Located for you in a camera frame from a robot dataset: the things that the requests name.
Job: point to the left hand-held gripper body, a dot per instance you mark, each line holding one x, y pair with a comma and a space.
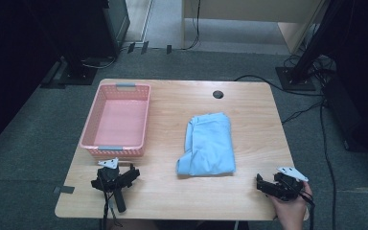
109, 179

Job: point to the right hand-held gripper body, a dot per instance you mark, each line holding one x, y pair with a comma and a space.
289, 185

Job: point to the pink plastic basket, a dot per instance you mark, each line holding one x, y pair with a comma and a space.
119, 123

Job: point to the light blue cloth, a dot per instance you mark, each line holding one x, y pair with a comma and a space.
209, 147

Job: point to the person's right hand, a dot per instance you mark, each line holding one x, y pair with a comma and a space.
292, 212

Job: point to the grey tape strip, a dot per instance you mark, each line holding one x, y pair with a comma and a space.
64, 190

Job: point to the black box on floor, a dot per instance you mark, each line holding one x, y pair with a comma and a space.
341, 111

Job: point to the black stand with flat base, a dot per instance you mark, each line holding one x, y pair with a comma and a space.
76, 72

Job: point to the black slanted stand with base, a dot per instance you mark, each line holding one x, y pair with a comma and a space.
303, 64

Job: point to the dark floor tape piece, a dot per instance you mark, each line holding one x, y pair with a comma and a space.
144, 47
169, 49
131, 47

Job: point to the black cabinet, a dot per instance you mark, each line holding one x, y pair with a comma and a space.
116, 25

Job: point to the light wooden desk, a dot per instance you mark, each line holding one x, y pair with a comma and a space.
252, 9

